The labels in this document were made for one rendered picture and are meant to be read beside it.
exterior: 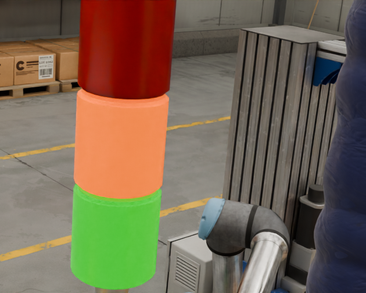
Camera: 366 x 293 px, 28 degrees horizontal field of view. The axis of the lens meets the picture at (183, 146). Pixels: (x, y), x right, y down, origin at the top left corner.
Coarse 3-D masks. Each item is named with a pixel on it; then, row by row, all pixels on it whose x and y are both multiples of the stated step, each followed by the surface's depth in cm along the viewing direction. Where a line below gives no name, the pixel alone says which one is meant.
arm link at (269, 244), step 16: (256, 224) 187; (272, 224) 185; (256, 240) 183; (272, 240) 181; (288, 240) 184; (256, 256) 176; (272, 256) 176; (256, 272) 170; (272, 272) 173; (240, 288) 166; (256, 288) 165
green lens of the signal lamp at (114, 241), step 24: (96, 216) 39; (120, 216) 39; (144, 216) 40; (72, 240) 42; (96, 240) 40; (120, 240) 40; (144, 240) 40; (72, 264) 42; (96, 264) 40; (120, 264) 40; (144, 264) 41; (120, 288) 41
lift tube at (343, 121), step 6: (342, 120) 131; (348, 120) 129; (354, 120) 127; (360, 120) 126; (342, 126) 131; (354, 126) 127; (360, 126) 126; (342, 204) 132; (348, 204) 131; (354, 204) 130; (336, 252) 134; (342, 252) 133
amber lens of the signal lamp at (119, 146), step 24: (96, 96) 38; (96, 120) 38; (120, 120) 38; (144, 120) 38; (96, 144) 38; (120, 144) 38; (144, 144) 38; (96, 168) 39; (120, 168) 38; (144, 168) 39; (96, 192) 39; (120, 192) 39; (144, 192) 39
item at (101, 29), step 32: (96, 0) 36; (128, 0) 36; (160, 0) 36; (96, 32) 37; (128, 32) 36; (160, 32) 37; (96, 64) 37; (128, 64) 37; (160, 64) 38; (128, 96) 37; (160, 96) 39
